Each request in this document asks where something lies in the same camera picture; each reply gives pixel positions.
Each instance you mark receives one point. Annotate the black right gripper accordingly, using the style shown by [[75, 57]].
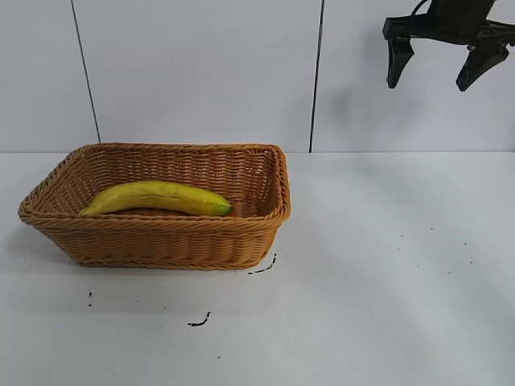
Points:
[[454, 22]]

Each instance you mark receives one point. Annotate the brown woven wicker basket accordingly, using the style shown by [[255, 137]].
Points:
[[161, 241]]

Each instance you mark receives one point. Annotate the yellow banana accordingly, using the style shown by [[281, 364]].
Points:
[[161, 197]]

